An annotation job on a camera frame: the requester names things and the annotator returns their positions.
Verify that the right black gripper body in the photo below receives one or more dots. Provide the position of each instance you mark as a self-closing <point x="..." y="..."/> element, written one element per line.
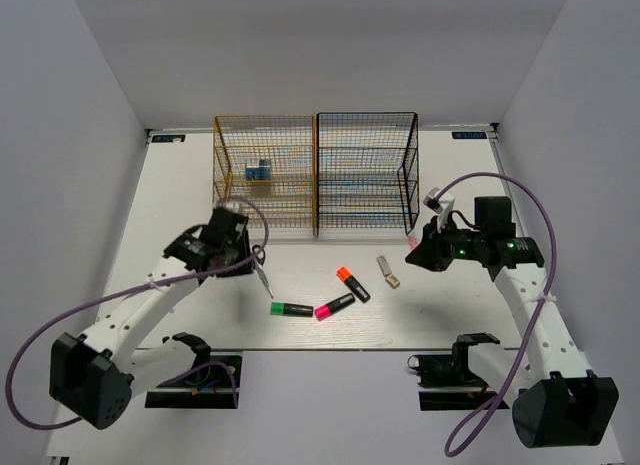
<point x="450" y="243"/>

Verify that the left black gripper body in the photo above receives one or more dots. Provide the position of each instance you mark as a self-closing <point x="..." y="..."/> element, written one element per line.
<point x="238" y="250"/>

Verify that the black handled scissors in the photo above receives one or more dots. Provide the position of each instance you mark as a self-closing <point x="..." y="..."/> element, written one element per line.
<point x="260" y="258"/>

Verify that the blue tape dispenser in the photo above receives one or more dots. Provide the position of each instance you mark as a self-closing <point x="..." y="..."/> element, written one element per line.
<point x="258" y="170"/>

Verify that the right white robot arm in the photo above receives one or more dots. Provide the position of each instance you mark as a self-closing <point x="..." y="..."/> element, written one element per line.
<point x="555" y="398"/>

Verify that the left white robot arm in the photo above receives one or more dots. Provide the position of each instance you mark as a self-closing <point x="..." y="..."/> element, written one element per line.
<point x="96" y="373"/>

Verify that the beige eraser block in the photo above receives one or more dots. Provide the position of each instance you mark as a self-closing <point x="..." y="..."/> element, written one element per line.
<point x="392" y="281"/>

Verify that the white correction tape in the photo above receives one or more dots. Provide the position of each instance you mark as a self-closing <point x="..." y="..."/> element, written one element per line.
<point x="384" y="265"/>

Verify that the green highlighter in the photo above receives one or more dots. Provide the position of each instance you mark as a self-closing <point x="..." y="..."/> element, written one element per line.
<point x="289" y="309"/>

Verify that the right table label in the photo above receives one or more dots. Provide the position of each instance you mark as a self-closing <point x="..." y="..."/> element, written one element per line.
<point x="469" y="135"/>

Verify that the table label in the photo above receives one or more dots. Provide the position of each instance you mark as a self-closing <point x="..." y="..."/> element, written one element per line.
<point x="469" y="135"/>
<point x="168" y="138"/>

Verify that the pink highlighter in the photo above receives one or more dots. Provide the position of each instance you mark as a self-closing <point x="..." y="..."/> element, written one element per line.
<point x="334" y="306"/>

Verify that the left table label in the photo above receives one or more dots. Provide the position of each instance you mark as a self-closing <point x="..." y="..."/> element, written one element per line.
<point x="168" y="138"/>

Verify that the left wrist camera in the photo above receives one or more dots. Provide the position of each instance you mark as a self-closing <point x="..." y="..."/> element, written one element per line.
<point x="234" y="205"/>

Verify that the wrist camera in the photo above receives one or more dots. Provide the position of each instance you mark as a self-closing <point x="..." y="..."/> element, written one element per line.
<point x="234" y="205"/>
<point x="442" y="203"/>

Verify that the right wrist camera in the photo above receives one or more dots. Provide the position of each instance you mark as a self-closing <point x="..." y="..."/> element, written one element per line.
<point x="442" y="203"/>

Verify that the gold wire shelf rack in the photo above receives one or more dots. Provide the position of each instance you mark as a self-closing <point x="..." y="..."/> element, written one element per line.
<point x="288" y="200"/>

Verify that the black wire shelf rack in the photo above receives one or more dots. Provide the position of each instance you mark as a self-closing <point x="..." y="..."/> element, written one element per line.
<point x="367" y="171"/>

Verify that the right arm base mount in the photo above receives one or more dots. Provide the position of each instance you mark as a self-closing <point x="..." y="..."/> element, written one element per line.
<point x="442" y="388"/>

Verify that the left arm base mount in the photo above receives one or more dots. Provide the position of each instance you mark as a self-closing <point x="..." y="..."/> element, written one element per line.
<point x="207" y="389"/>

